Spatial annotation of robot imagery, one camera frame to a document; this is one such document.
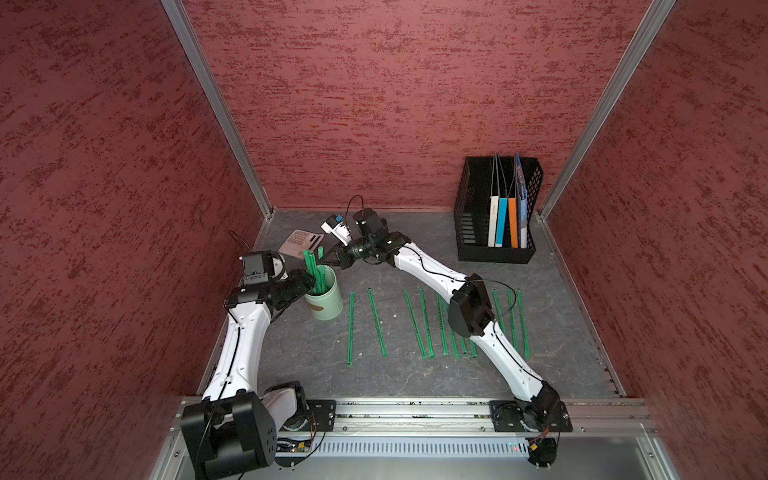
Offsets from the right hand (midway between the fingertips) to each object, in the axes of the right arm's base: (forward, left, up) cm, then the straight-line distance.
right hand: (325, 263), depth 86 cm
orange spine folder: (+13, -59, +2) cm, 60 cm away
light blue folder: (+12, -59, +10) cm, 61 cm away
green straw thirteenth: (-13, -26, -16) cm, 34 cm away
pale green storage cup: (-10, 0, -9) cm, 13 cm away
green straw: (-2, +4, 0) cm, 4 cm away
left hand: (-8, +4, -2) cm, 9 cm away
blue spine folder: (+12, -54, +3) cm, 56 cm away
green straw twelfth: (-12, -15, -17) cm, 25 cm away
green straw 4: (-26, -39, -1) cm, 47 cm away
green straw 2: (-3, +1, -2) cm, 3 cm away
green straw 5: (-10, -54, -17) cm, 57 cm away
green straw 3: (-19, -38, -16) cm, 45 cm away
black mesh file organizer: (+34, -52, -15) cm, 64 cm away
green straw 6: (-7, -58, -18) cm, 61 cm away
